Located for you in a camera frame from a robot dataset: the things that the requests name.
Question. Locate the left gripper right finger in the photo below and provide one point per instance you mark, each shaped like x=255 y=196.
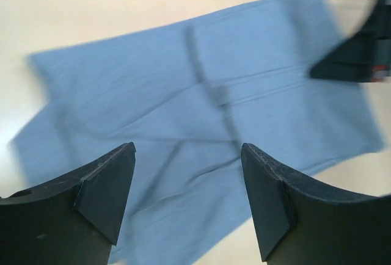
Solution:
x=300 y=220

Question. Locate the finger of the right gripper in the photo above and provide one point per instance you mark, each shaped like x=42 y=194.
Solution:
x=365 y=56

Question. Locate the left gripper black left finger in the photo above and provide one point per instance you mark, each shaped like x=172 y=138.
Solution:
x=72 y=219

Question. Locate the grey long sleeve shirt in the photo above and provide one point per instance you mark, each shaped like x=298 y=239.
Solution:
x=188 y=95

